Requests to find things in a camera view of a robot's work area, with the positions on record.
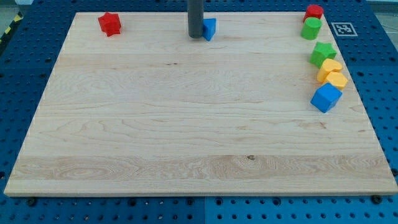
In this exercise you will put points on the blue cube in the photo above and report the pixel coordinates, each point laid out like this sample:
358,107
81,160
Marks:
326,97

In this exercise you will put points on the wooden board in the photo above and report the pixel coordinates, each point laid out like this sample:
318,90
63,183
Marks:
152,112

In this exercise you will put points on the blue triangular block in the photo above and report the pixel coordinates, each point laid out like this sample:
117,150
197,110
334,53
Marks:
209,28

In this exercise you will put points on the red star block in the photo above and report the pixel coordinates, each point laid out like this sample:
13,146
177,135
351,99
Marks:
110,23

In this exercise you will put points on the green star block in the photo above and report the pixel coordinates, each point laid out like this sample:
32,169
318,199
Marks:
321,52

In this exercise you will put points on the yellow heart block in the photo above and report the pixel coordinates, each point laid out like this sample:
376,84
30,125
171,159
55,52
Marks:
328,66

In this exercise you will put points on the green cylinder block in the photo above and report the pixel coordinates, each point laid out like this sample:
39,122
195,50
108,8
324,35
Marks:
311,28

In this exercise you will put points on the yellow hexagon block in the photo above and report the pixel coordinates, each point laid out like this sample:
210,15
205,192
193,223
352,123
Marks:
336,79

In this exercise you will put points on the red cylinder block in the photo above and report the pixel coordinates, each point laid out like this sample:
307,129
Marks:
313,10

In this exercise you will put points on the white fiducial marker tag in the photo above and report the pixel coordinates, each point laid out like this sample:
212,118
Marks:
344,29

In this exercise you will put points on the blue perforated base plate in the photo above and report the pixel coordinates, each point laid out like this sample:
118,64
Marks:
28,59

